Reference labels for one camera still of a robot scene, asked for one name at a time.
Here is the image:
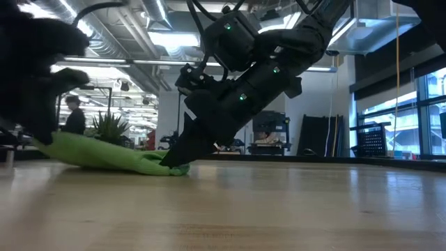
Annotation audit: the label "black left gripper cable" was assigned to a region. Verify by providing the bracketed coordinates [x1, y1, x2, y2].
[71, 1, 127, 27]

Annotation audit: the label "yellow hanging cord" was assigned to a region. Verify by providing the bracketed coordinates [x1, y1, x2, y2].
[332, 55, 340, 153]

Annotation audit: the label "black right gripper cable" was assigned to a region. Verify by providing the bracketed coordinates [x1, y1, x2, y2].
[186, 0, 245, 81]

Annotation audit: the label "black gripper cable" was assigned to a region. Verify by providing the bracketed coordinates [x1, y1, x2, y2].
[71, 1, 127, 27]
[186, 0, 245, 81]

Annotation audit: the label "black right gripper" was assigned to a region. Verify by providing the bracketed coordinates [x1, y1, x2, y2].
[159, 63, 303, 169]

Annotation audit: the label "artificial green potted plant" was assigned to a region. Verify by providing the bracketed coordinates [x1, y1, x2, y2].
[91, 110, 130, 147]

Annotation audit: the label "black leaning panels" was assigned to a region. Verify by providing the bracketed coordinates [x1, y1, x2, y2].
[297, 114, 345, 157]

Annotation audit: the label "green microfiber towel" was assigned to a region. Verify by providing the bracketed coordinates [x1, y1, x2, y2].
[33, 131, 191, 177]

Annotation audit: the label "dark storage cabinet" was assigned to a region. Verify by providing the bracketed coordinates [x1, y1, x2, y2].
[251, 109, 292, 156]

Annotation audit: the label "black table frame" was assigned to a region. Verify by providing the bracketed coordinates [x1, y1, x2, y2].
[0, 148, 446, 172]

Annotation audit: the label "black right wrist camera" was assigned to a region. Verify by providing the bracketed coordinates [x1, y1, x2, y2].
[203, 9, 261, 73]

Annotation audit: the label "black perforated panel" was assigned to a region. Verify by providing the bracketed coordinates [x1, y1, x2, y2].
[349, 121, 392, 158]

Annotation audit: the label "black window frame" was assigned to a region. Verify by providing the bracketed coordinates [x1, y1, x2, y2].
[354, 66, 446, 161]

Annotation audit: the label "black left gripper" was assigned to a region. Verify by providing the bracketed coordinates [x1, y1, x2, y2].
[0, 15, 91, 146]

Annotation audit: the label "red background object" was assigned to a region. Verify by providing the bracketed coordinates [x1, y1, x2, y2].
[145, 128, 157, 151]

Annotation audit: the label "long ceiling light tube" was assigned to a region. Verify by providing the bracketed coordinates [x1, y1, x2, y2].
[55, 55, 338, 73]

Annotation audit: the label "person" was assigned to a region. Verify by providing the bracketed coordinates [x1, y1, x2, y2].
[256, 131, 279, 144]
[61, 95, 87, 136]

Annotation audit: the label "black metal stand frame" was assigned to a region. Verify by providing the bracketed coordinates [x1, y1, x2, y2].
[176, 91, 183, 140]
[55, 84, 113, 140]

